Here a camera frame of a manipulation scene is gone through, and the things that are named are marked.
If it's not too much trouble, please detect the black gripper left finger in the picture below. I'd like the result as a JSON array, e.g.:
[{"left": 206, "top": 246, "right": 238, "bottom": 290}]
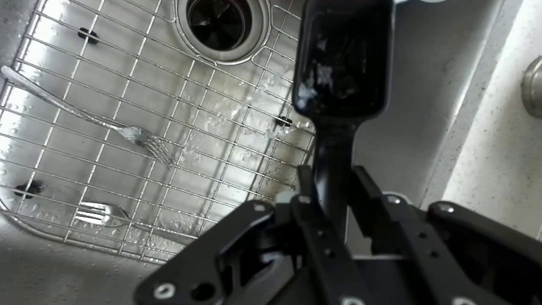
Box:
[{"left": 135, "top": 199, "right": 319, "bottom": 305}]

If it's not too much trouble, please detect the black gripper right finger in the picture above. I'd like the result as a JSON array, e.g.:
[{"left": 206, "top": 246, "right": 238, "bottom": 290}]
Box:
[{"left": 353, "top": 167, "right": 542, "bottom": 305}]

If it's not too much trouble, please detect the stainless steel sink basin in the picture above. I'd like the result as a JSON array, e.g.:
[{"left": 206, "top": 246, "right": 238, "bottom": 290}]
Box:
[{"left": 0, "top": 0, "right": 511, "bottom": 305}]

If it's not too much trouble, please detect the sink drain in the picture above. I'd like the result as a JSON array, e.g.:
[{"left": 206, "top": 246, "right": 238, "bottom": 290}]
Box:
[{"left": 168, "top": 0, "right": 272, "bottom": 65}]

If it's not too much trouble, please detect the wire sink grid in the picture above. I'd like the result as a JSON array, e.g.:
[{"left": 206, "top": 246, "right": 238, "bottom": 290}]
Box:
[{"left": 0, "top": 0, "right": 314, "bottom": 263}]

